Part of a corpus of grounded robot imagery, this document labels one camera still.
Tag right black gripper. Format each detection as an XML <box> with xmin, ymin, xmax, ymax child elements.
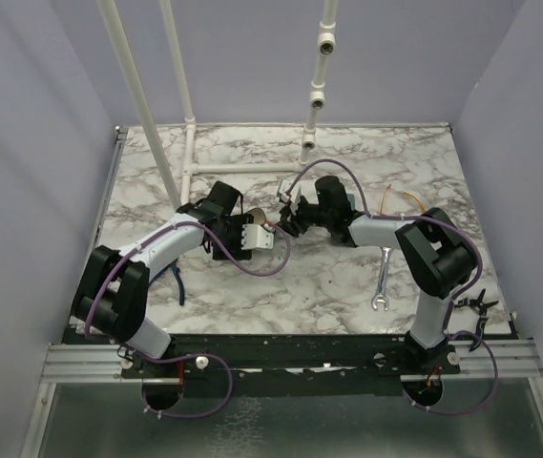
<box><xmin>275</xmin><ymin>197</ymin><xmax>333</xmax><ymax>239</ymax></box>

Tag black cylinder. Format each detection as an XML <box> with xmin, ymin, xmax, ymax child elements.
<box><xmin>246</xmin><ymin>208</ymin><xmax>275</xmax><ymax>227</ymax></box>

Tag blue-grey glasses case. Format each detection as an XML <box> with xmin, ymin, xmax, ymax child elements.
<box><xmin>346</xmin><ymin>193</ymin><xmax>357</xmax><ymax>211</ymax></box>

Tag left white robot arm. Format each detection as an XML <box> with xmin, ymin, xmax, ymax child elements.
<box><xmin>71</xmin><ymin>181</ymin><xmax>254</xmax><ymax>377</ymax></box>

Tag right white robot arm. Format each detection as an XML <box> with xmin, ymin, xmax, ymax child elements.
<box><xmin>277</xmin><ymin>176</ymin><xmax>480</xmax><ymax>373</ymax></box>

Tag orange sunglasses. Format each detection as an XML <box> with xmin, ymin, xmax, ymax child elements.
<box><xmin>378</xmin><ymin>183</ymin><xmax>427</xmax><ymax>215</ymax></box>

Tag silver wrench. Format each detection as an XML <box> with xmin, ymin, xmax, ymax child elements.
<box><xmin>371</xmin><ymin>247</ymin><xmax>393</xmax><ymax>311</ymax></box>

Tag black clamp tool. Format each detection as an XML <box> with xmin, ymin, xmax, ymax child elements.
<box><xmin>454</xmin><ymin>288</ymin><xmax>499</xmax><ymax>338</ymax></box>

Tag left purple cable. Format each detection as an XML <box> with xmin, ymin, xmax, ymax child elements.
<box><xmin>82</xmin><ymin>219</ymin><xmax>294</xmax><ymax>421</ymax></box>

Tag purple cable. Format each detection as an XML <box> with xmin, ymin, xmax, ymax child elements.
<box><xmin>284</xmin><ymin>159</ymin><xmax>500</xmax><ymax>416</ymax></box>
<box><xmin>82</xmin><ymin>219</ymin><xmax>294</xmax><ymax>421</ymax></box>

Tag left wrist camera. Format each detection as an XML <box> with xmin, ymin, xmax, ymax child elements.
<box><xmin>241</xmin><ymin>223</ymin><xmax>274</xmax><ymax>251</ymax></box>

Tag blue-handled pliers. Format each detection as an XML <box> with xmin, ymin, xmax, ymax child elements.
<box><xmin>170</xmin><ymin>263</ymin><xmax>186</xmax><ymax>306</ymax></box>

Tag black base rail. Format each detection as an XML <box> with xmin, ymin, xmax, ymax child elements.
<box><xmin>110</xmin><ymin>334</ymin><xmax>460</xmax><ymax>399</ymax></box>

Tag white PVC pipe frame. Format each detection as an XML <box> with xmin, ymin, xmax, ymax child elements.
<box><xmin>97</xmin><ymin>1</ymin><xmax>338</xmax><ymax>208</ymax></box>

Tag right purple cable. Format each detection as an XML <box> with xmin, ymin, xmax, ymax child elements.
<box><xmin>284</xmin><ymin>159</ymin><xmax>500</xmax><ymax>416</ymax></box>

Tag aluminium extrusion rail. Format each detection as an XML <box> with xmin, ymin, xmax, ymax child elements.
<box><xmin>41</xmin><ymin>343</ymin><xmax>129</xmax><ymax>383</ymax></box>

